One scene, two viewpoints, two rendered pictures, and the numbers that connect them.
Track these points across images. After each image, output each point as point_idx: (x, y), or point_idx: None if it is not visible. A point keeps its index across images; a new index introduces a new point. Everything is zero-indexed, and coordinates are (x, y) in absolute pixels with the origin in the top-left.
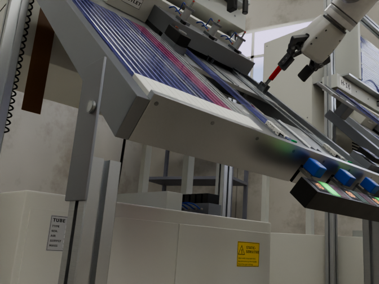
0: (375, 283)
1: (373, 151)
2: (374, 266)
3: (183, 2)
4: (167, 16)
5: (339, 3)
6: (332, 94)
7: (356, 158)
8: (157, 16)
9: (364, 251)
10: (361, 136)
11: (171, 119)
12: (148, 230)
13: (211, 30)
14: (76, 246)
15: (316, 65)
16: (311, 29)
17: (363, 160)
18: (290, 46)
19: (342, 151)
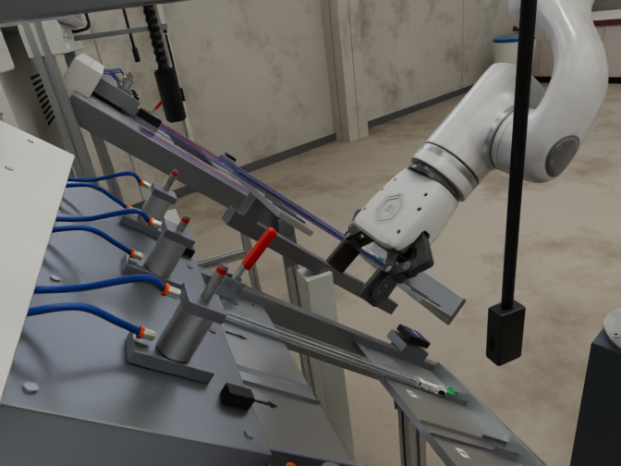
0: (420, 452)
1: (314, 264)
2: (420, 439)
3: (152, 280)
4: (211, 450)
5: (479, 169)
6: (311, 234)
7: (410, 353)
8: (92, 461)
9: (410, 433)
10: (295, 248)
11: None
12: None
13: (172, 265)
14: None
15: (369, 243)
16: (432, 222)
17: (420, 353)
18: (414, 274)
19: (392, 350)
